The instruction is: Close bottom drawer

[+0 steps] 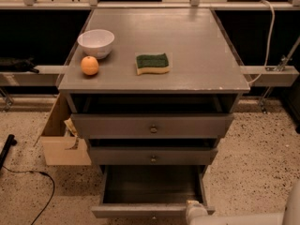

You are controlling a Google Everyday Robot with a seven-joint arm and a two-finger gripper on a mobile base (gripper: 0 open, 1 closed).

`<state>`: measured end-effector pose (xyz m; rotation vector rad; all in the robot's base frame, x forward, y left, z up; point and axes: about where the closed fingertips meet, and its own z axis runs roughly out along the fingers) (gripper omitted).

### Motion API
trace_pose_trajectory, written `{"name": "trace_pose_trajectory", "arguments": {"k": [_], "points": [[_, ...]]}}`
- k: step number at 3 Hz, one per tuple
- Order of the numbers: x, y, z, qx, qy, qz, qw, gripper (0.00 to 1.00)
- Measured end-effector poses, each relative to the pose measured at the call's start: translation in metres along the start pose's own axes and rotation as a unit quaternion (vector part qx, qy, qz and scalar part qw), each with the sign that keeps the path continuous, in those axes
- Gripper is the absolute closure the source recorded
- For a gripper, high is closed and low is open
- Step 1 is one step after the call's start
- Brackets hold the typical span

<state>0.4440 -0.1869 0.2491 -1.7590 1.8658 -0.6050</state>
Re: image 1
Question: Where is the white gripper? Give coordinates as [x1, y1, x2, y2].
[186, 200, 208, 223]

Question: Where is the grey bottom drawer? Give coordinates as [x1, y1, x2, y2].
[91, 165, 215, 218]

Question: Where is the grey drawer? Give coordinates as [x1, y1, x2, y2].
[89, 139, 218, 165]
[91, 165, 215, 218]
[69, 94, 234, 140]

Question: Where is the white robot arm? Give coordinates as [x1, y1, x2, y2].
[186, 181, 300, 225]

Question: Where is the grey middle drawer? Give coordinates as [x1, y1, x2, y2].
[89, 139, 218, 165]

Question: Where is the grey drawer cabinet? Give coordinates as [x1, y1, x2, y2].
[57, 7, 251, 173]

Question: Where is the grey top drawer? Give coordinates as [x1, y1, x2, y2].
[69, 94, 234, 140]

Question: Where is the cardboard box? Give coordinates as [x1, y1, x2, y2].
[39, 95, 91, 166]

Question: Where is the green yellow sponge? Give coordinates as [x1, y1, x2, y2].
[136, 53, 170, 75]

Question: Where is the orange fruit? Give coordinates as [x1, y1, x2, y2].
[81, 56, 99, 76]

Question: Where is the white bowl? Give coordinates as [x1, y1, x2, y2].
[77, 29, 115, 59]

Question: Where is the black bar on floor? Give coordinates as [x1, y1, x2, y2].
[0, 134, 17, 170]

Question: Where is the white hanging cable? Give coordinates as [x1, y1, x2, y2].
[247, 0, 276, 86]

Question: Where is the black floor cable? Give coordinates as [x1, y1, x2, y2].
[0, 165, 56, 225]

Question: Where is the black object on rail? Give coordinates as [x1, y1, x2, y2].
[0, 57, 39, 74]

